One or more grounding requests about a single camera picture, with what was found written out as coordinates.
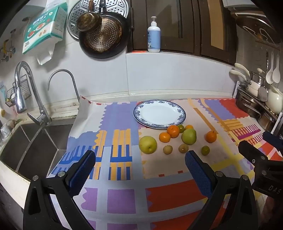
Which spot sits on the black frying pan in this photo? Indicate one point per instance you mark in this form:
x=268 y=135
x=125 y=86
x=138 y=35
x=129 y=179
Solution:
x=123 y=37

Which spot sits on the large yellow pear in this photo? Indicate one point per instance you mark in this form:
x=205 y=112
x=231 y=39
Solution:
x=147 y=144

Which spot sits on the white ceramic pitcher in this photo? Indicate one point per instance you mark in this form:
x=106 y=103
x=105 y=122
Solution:
x=275 y=101

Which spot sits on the blue rimmed white plate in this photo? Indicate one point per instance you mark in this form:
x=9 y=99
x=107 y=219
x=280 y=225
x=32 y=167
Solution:
x=159 y=112

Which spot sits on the bicycle wall decoration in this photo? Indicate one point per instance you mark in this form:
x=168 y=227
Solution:
x=6 y=49

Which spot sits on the thin gooseneck faucet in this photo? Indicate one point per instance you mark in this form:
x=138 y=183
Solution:
x=74 y=81

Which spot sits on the perforated brass strainer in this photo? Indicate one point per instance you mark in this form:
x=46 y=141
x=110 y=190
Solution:
x=104 y=37

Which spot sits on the stainless steel sink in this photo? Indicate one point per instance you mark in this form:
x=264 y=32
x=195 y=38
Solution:
x=35 y=146

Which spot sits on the white plastic spoon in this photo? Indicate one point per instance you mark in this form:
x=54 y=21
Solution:
x=269 y=76
x=276 y=75

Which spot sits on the metal spatula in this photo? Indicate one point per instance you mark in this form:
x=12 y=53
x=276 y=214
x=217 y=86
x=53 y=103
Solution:
x=262 y=94

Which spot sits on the small yellow-brown fruit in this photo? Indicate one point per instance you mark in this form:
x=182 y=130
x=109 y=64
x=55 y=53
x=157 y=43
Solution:
x=167 y=149
x=183 y=148

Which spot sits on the small green citrus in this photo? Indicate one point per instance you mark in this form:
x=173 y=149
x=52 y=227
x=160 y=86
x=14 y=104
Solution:
x=181 y=127
x=205 y=150

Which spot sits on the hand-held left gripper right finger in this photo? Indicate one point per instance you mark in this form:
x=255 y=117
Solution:
x=197 y=174

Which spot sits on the colourful printed table mat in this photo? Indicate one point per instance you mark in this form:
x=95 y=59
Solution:
x=123 y=168

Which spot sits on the dark wooden cabinet door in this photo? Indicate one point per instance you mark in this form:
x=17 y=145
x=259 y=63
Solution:
x=207 y=28
x=168 y=44

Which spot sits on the large chrome faucet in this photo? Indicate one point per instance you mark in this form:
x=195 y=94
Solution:
x=21 y=97

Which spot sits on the brass ladle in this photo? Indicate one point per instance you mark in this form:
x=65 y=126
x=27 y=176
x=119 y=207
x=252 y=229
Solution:
x=88 y=21

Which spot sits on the clear glass cup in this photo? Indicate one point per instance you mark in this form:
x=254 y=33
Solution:
x=4 y=135

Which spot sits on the stainless steel pot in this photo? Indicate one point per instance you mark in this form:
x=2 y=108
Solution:
x=266 y=121

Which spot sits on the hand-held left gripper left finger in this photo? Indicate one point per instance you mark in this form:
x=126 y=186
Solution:
x=83 y=170

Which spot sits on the perforated steel steamer plate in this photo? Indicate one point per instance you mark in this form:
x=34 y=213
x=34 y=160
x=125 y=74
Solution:
x=74 y=15

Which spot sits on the small orange tangerine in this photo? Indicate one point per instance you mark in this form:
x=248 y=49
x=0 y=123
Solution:
x=164 y=137

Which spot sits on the orange tangerine with stem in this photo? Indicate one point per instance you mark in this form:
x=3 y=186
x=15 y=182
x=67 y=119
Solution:
x=210 y=136

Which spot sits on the green apple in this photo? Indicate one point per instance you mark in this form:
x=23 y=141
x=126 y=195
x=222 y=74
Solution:
x=189 y=136

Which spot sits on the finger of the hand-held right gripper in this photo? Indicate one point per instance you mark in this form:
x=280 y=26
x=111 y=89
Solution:
x=252 y=152
x=273 y=138

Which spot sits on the blue white pump bottle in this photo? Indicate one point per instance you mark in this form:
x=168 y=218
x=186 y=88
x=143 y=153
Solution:
x=154 y=37

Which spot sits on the teal paper towel pack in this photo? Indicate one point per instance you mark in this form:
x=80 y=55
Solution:
x=44 y=28

